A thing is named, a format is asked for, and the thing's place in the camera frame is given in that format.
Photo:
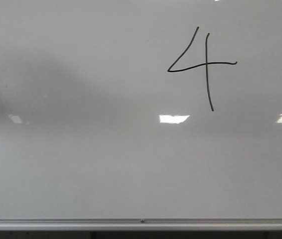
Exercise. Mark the white whiteboard with aluminium frame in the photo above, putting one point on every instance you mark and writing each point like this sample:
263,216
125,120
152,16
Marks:
141,115

